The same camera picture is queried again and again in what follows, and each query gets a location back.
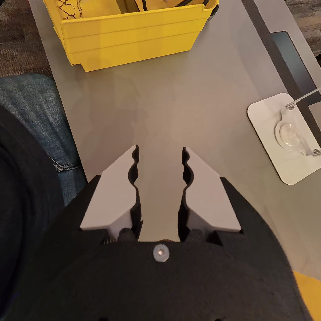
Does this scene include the person's black top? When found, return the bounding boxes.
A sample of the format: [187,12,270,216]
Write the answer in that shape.
[0,105,66,311]

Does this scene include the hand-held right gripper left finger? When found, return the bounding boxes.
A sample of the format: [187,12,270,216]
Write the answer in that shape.
[79,145,143,240]

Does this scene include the yellow plastic bin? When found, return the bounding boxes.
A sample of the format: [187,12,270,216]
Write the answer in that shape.
[293,271,321,321]
[43,0,220,72]

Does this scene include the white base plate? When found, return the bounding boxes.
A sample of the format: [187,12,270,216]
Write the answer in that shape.
[247,93,321,185]

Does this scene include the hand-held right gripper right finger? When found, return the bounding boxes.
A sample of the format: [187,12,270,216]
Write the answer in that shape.
[177,147,243,240]

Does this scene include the black braided hdmi cable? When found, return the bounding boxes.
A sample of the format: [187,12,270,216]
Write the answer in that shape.
[203,0,220,21]

